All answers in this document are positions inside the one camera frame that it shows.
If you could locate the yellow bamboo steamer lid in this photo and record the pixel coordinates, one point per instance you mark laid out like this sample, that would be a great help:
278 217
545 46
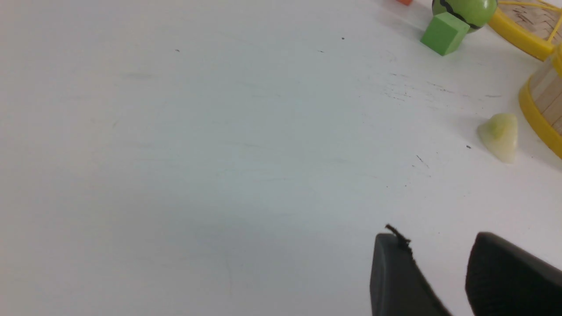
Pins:
533 26

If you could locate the pale green-tinted dumpling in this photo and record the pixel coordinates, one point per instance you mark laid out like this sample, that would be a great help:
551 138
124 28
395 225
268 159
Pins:
499 135

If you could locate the green toy watermelon ball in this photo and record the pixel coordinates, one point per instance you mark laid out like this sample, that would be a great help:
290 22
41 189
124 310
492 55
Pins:
475 13

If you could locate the green cube block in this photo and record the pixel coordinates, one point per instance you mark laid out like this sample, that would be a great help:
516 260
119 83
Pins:
444 33

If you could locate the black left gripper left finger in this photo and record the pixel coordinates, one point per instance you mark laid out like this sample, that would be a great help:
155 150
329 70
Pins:
398 287

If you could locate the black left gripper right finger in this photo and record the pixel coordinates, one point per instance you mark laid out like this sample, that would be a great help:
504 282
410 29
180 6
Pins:
505 280

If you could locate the yellow bamboo steamer tray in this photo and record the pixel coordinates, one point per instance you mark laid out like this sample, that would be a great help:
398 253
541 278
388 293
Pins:
540 100

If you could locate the orange cube block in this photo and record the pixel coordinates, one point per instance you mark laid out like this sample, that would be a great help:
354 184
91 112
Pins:
405 2

